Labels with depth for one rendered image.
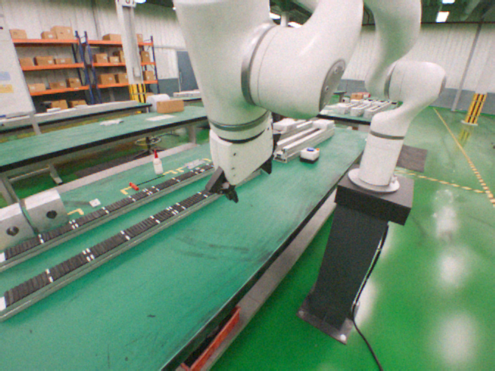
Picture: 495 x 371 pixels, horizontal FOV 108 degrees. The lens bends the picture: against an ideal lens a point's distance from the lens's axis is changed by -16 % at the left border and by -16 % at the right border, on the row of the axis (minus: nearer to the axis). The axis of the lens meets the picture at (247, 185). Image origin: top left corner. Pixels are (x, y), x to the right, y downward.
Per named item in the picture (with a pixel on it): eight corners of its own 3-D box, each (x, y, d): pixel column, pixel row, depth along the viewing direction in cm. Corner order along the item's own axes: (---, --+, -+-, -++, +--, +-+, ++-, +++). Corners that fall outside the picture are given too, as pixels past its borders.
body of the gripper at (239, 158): (247, 88, 32) (252, 139, 42) (193, 123, 29) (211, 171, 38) (285, 109, 29) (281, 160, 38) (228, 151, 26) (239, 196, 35)
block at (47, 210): (40, 236, 62) (26, 212, 57) (36, 221, 68) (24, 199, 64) (72, 222, 69) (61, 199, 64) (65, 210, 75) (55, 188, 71)
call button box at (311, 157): (312, 164, 115) (314, 153, 112) (296, 160, 120) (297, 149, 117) (318, 160, 120) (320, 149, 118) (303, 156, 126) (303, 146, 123)
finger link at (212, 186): (236, 146, 34) (241, 166, 39) (198, 177, 32) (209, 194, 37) (241, 150, 33) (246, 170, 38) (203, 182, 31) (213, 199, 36)
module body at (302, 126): (258, 155, 126) (258, 141, 122) (244, 152, 132) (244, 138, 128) (311, 131, 182) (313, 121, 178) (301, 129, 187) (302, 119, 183)
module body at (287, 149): (286, 163, 116) (287, 148, 112) (270, 159, 121) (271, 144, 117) (334, 135, 171) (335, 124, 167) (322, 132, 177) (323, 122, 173)
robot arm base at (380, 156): (402, 181, 80) (418, 136, 71) (392, 199, 68) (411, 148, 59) (357, 166, 92) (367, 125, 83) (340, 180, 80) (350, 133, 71)
